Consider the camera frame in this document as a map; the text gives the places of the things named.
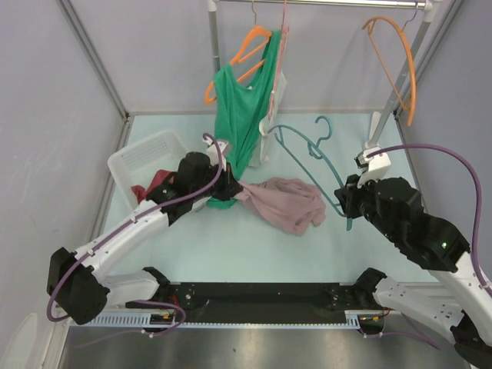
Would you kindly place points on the white camisole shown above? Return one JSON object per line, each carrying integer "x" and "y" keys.
{"x": 261, "y": 148}

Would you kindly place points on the green tank top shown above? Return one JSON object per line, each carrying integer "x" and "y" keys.
{"x": 241, "y": 107}

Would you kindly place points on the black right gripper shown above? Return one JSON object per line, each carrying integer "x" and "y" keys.
{"x": 347, "y": 195}

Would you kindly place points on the red garment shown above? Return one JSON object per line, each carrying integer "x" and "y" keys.
{"x": 141, "y": 192}

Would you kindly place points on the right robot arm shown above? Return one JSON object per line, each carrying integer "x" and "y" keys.
{"x": 394, "y": 208}

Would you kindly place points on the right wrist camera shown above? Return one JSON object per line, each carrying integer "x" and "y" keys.
{"x": 374, "y": 168}

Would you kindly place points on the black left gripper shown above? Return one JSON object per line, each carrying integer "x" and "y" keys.
{"x": 230, "y": 185}

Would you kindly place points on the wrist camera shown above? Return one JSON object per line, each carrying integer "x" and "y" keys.
{"x": 374, "y": 168}
{"x": 219, "y": 150}

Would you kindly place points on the white garment rack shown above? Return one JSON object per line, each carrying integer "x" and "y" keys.
{"x": 408, "y": 70}

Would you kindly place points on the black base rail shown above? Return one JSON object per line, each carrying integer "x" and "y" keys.
{"x": 266, "y": 303}

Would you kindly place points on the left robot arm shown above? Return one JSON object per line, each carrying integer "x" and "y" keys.
{"x": 80, "y": 281}

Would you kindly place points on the white plastic laundry basket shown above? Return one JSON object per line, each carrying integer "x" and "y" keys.
{"x": 137, "y": 163}

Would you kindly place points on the pink tank top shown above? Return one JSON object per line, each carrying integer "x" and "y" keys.
{"x": 290, "y": 205}

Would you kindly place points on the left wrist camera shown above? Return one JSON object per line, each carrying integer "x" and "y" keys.
{"x": 219, "y": 150}

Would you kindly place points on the orange hanger with green top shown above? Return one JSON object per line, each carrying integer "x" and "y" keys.
{"x": 244, "y": 53}

